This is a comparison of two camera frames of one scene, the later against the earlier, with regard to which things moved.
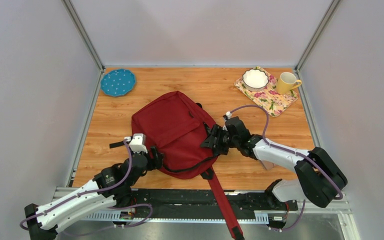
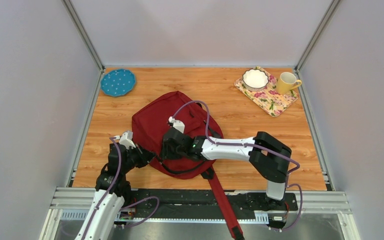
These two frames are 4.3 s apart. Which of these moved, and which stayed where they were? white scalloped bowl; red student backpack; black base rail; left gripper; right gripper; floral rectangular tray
Moved: right gripper; left gripper
Stayed: floral rectangular tray; white scalloped bowl; black base rail; red student backpack
